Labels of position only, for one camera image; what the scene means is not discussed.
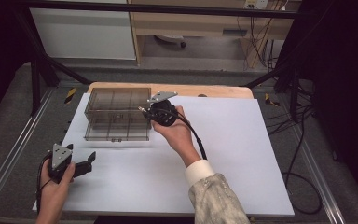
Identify black metal stand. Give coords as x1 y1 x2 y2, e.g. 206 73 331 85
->
15 8 92 118
245 55 302 122

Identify left hand-held gripper black cable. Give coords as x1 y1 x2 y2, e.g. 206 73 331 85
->
36 153 52 214

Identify aluminium floor rail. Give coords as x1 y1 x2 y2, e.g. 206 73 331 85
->
0 88 54 213
292 124 346 224

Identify office chair base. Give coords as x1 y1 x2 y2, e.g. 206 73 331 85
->
153 35 187 49

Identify looped black floor cable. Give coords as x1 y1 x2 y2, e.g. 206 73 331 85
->
282 172 324 216

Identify hanging black cable bundle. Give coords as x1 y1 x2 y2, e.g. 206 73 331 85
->
236 0 288 71

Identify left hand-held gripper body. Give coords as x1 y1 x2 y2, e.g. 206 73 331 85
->
48 143 92 185

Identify black metal frame bar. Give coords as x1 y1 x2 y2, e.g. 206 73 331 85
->
15 0 302 20

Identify smoky transparent drawer organizer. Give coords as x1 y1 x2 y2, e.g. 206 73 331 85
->
84 87 153 143

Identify hand-held gripper black cable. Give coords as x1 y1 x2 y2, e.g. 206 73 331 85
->
36 153 52 214
159 106 208 161

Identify light wooden desk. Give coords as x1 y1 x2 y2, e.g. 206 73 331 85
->
127 0 302 68

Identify white power strip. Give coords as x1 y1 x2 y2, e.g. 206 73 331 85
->
243 0 269 9

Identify wooden table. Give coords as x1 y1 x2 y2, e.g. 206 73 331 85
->
87 81 255 100

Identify tangled black floor cables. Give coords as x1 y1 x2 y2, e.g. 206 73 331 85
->
262 90 316 136

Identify white cabinet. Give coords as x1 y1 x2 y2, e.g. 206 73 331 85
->
29 0 137 61

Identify right hand-held gripper black cable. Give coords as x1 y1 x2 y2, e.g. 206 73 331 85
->
159 106 208 161

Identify person's right hand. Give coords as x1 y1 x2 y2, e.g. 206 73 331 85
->
152 105 201 167

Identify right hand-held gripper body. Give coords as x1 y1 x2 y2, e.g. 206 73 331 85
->
147 91 179 127

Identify person's left hand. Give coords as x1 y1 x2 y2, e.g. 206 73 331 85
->
40 161 76 209

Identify yellow black tape strip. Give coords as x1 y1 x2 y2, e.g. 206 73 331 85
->
63 87 77 105
264 92 282 107

